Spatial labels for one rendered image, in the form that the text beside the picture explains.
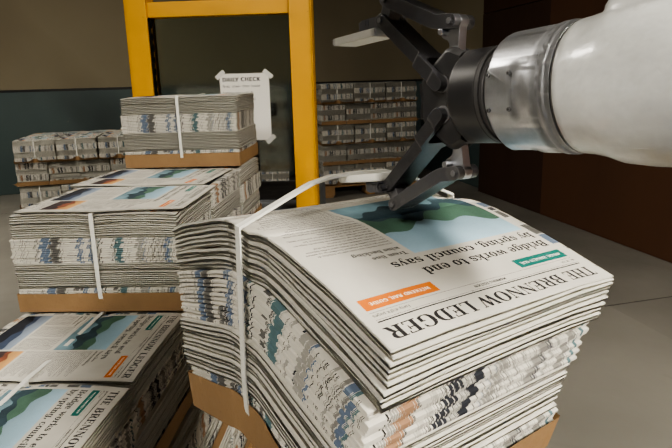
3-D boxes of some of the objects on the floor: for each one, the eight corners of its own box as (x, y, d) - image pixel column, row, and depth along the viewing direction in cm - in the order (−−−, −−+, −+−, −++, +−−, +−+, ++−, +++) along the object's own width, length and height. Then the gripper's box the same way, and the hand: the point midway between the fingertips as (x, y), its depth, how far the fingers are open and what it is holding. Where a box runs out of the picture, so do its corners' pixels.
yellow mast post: (303, 381, 248) (285, -59, 210) (306, 371, 257) (288, -54, 218) (323, 381, 247) (308, -60, 209) (325, 371, 256) (311, -55, 218)
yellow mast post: (160, 379, 252) (117, -52, 214) (168, 369, 261) (127, -47, 223) (180, 380, 252) (140, -53, 213) (187, 369, 260) (149, -48, 222)
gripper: (480, -91, 38) (310, -16, 55) (486, 263, 41) (323, 228, 59) (545, -73, 42) (368, -9, 60) (545, 246, 45) (377, 218, 63)
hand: (353, 108), depth 58 cm, fingers open, 14 cm apart
